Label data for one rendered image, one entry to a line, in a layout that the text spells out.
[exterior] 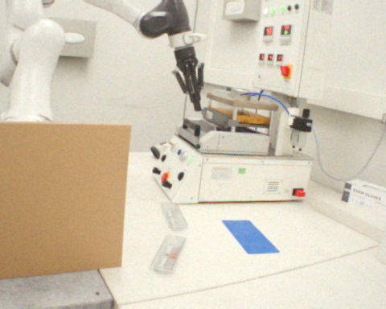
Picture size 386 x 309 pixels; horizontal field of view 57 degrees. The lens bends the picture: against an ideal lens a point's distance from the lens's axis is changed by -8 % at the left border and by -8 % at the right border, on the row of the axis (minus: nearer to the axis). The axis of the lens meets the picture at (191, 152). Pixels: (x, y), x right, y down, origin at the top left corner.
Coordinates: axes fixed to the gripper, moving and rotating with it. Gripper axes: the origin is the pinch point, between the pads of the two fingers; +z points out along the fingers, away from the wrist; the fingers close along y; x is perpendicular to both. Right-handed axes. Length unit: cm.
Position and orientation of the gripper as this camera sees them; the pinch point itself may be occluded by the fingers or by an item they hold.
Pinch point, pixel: (196, 101)
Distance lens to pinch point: 141.5
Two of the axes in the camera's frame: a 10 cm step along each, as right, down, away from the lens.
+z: 2.2, 9.2, 3.1
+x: 4.5, 1.9, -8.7
